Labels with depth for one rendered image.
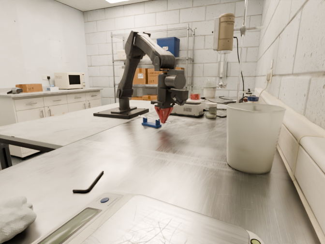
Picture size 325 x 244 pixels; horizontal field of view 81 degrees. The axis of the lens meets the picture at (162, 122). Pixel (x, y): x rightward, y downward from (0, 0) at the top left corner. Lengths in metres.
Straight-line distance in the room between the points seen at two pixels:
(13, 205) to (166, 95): 0.58
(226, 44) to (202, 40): 2.19
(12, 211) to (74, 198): 0.10
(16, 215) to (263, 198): 0.40
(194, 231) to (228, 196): 0.16
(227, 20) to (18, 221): 1.39
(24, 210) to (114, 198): 0.13
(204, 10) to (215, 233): 3.57
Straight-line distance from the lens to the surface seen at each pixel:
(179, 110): 1.10
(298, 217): 0.40
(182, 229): 0.26
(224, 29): 1.44
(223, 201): 0.39
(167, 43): 3.41
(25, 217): 0.36
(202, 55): 3.56
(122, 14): 4.32
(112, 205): 0.32
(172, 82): 0.72
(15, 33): 3.89
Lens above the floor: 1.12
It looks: 13 degrees down
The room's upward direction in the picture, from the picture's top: straight up
